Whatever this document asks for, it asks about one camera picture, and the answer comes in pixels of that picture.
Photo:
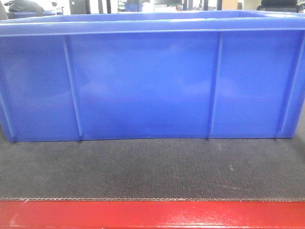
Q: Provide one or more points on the large blue plastic bin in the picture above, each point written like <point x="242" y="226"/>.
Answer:
<point x="196" y="74"/>

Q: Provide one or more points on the dark green conveyor belt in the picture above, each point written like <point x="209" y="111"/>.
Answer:
<point x="154" y="169"/>

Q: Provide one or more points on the background blue crate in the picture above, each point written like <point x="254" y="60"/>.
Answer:
<point x="133" y="7"/>

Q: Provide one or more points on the red conveyor frame edge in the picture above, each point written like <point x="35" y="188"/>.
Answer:
<point x="151" y="215"/>

